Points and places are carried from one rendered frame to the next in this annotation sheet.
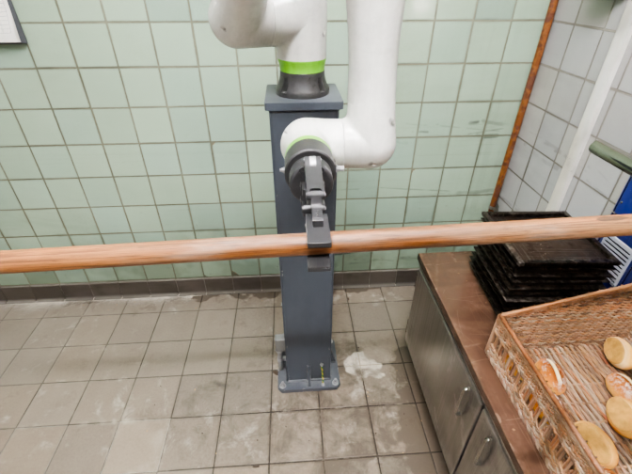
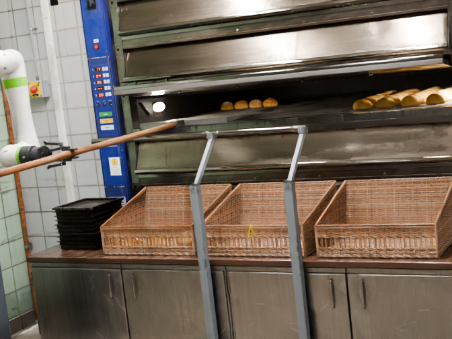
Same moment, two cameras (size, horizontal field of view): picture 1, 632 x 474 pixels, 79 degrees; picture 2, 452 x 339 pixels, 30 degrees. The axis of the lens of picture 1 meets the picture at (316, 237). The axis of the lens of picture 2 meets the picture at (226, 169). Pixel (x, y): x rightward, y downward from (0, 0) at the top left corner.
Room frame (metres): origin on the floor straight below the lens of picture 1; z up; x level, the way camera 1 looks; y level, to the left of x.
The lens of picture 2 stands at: (-2.13, 2.80, 1.52)
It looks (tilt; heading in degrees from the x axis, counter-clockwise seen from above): 8 degrees down; 302
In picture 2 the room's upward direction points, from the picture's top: 6 degrees counter-clockwise
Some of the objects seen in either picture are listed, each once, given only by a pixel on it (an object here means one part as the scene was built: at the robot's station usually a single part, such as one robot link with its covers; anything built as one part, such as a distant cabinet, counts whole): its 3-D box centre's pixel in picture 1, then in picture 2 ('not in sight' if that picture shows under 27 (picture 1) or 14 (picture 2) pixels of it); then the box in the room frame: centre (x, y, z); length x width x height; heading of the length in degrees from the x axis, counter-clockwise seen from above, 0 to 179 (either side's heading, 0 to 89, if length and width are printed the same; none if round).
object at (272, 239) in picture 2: not in sight; (270, 217); (-0.13, -0.77, 0.72); 0.56 x 0.49 x 0.28; 3
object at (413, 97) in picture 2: not in sight; (411, 96); (-0.64, -1.52, 1.21); 0.61 x 0.48 x 0.06; 94
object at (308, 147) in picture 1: (311, 168); (30, 155); (0.65, 0.01, 1.18); 0.12 x 0.06 x 0.09; 93
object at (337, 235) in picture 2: not in sight; (387, 216); (-0.72, -0.81, 0.72); 0.56 x 0.49 x 0.28; 5
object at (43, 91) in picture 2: not in sight; (38, 89); (1.40, -0.90, 1.46); 0.10 x 0.07 x 0.10; 4
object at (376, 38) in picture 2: not in sight; (271, 48); (-0.09, -1.04, 1.54); 1.79 x 0.11 x 0.19; 4
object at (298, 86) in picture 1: (301, 76); not in sight; (1.16, 0.04, 1.23); 0.26 x 0.15 x 0.06; 4
